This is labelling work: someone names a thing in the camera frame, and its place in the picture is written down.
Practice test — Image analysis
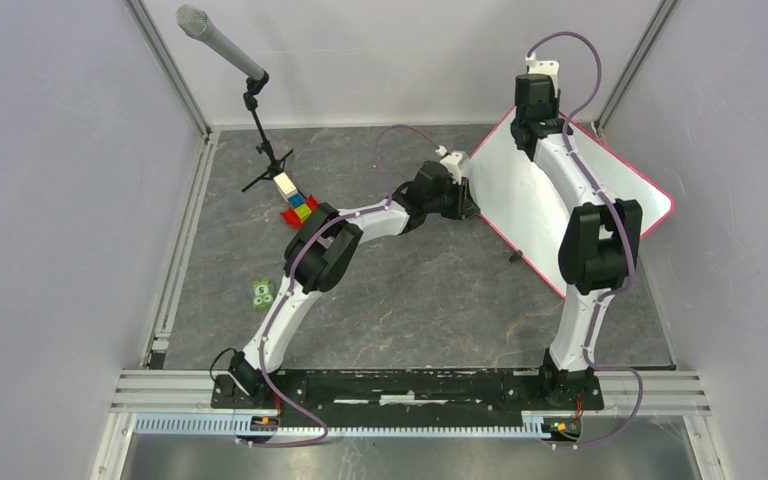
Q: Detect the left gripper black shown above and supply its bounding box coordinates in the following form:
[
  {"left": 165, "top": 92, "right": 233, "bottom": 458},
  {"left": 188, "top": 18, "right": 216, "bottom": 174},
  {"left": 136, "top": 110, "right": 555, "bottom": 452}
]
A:
[{"left": 425, "top": 176, "right": 481, "bottom": 222}]

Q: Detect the pink framed whiteboard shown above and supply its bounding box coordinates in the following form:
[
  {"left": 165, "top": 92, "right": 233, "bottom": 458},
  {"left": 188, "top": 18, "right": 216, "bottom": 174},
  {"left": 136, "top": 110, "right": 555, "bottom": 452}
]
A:
[{"left": 464, "top": 109, "right": 673, "bottom": 297}]

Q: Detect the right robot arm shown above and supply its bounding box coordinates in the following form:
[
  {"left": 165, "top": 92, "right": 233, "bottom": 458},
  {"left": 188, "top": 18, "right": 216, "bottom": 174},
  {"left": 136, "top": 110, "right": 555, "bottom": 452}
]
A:
[{"left": 510, "top": 73, "right": 643, "bottom": 408}]

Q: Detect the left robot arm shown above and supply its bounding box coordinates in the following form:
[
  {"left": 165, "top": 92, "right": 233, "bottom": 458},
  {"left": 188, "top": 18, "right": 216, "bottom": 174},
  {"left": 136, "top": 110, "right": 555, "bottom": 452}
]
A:
[{"left": 229, "top": 151, "right": 480, "bottom": 408}]

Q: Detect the red plate with blocks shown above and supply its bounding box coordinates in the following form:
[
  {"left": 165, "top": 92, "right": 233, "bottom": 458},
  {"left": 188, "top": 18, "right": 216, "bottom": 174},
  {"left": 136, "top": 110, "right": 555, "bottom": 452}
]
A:
[{"left": 273, "top": 173, "right": 319, "bottom": 229}]

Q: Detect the green number block toy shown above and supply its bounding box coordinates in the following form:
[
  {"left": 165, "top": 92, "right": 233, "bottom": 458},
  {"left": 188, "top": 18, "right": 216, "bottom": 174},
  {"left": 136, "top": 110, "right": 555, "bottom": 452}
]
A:
[{"left": 251, "top": 278, "right": 275, "bottom": 311}]

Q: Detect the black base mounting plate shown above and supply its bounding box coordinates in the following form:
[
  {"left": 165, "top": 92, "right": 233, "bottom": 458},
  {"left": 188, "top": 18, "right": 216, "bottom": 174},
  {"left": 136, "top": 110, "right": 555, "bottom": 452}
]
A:
[{"left": 211, "top": 368, "right": 605, "bottom": 427}]

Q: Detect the black microphone stand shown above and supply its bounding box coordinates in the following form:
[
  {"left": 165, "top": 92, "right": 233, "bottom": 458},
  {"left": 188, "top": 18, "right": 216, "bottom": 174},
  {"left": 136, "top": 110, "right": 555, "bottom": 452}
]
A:
[{"left": 241, "top": 71, "right": 294, "bottom": 193}]

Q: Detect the grey microphone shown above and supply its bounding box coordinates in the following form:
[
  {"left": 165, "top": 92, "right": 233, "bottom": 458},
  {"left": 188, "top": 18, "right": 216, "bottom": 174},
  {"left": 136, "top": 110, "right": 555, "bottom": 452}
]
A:
[{"left": 175, "top": 4, "right": 268, "bottom": 82}]

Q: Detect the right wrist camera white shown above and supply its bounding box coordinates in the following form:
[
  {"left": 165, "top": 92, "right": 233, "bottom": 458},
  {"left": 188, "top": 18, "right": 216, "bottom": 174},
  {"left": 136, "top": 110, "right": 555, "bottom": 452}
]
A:
[{"left": 525, "top": 52, "right": 560, "bottom": 96}]

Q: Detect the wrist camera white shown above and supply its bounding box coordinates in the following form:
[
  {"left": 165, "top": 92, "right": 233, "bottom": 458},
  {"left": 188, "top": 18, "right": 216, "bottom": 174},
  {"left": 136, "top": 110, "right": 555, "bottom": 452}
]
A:
[
  {"left": 525, "top": 52, "right": 560, "bottom": 96},
  {"left": 435, "top": 145, "right": 470, "bottom": 185}
]

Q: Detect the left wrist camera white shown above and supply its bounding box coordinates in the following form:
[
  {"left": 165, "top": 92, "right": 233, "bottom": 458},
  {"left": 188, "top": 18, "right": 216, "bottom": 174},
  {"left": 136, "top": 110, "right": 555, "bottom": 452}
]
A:
[{"left": 435, "top": 145, "right": 470, "bottom": 185}]

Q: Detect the white slotted cable duct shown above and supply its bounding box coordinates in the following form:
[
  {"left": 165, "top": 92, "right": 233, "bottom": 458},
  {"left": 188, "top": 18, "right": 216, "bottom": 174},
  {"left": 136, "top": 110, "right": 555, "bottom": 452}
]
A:
[{"left": 134, "top": 413, "right": 582, "bottom": 440}]

